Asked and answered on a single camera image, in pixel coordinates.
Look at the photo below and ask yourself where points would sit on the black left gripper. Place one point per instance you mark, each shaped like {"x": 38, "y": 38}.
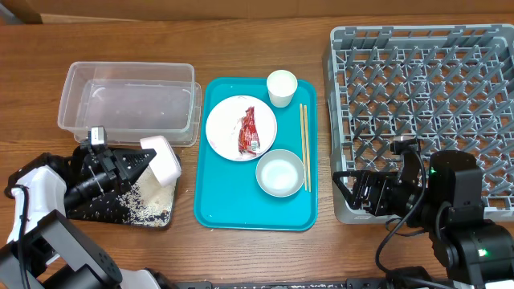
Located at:
{"x": 128, "y": 174}

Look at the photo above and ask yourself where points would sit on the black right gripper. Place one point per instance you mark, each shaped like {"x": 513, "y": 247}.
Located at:
{"x": 381, "y": 181}

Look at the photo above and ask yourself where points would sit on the red snack wrapper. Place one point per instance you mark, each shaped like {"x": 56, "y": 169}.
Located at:
{"x": 248, "y": 140}

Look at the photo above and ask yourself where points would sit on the grey dishwasher rack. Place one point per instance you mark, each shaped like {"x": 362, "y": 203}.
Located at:
{"x": 449, "y": 86}

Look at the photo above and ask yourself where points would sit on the pink round plate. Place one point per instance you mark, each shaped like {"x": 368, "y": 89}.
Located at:
{"x": 222, "y": 119}

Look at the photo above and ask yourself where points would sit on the clear plastic waste bin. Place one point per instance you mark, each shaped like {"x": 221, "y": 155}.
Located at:
{"x": 132, "y": 100}

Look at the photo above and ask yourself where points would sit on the white tissue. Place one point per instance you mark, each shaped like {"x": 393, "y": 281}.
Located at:
{"x": 238, "y": 125}

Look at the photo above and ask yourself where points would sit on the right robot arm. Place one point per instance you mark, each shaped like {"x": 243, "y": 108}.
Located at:
{"x": 444, "y": 201}

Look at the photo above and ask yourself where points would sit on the white paper cup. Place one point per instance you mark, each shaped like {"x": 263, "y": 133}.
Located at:
{"x": 281, "y": 86}

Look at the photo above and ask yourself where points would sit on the black tray with rice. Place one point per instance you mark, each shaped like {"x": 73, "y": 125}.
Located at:
{"x": 147, "y": 204}

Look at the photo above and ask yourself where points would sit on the wooden chopstick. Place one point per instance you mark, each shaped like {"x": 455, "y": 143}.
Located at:
{"x": 303, "y": 146}
{"x": 307, "y": 149}

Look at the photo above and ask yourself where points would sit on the grey round bowl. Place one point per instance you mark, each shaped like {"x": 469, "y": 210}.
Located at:
{"x": 280, "y": 173}

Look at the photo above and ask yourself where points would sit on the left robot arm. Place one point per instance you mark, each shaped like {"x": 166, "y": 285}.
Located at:
{"x": 45, "y": 250}

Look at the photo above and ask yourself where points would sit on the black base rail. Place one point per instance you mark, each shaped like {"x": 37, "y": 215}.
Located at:
{"x": 365, "y": 283}

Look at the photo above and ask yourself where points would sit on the pink small bowl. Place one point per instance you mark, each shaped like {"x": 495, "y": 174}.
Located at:
{"x": 165, "y": 165}

